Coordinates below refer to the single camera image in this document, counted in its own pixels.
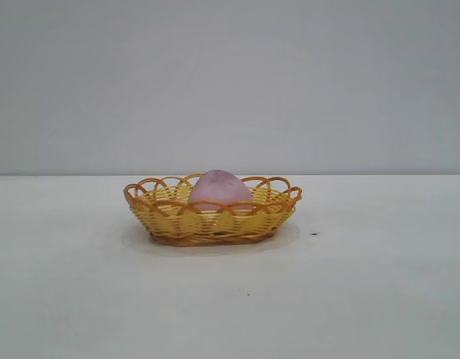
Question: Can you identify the pink round bun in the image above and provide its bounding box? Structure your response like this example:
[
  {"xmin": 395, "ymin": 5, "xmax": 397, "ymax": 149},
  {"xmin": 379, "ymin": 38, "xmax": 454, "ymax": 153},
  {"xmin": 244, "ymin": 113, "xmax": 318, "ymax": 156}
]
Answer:
[{"xmin": 188, "ymin": 168, "xmax": 255, "ymax": 212}]

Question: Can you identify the yellow woven plastic basket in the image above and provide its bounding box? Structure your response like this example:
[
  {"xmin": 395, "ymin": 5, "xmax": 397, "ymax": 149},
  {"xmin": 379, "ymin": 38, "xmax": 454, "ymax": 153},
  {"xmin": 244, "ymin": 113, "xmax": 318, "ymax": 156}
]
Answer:
[{"xmin": 122, "ymin": 172, "xmax": 304, "ymax": 248}]

